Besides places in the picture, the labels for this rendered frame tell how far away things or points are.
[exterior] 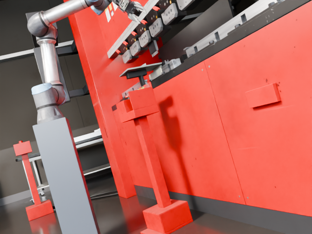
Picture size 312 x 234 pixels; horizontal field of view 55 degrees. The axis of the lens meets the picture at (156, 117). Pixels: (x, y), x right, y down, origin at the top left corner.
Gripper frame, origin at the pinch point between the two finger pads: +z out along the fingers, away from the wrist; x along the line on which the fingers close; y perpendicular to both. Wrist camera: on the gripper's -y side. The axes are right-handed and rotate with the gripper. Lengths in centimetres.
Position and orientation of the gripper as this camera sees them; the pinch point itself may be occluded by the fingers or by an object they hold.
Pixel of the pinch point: (142, 17)
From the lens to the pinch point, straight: 181.1
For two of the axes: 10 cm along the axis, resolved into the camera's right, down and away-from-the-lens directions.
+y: -5.8, -0.1, -8.2
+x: 5.3, -7.6, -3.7
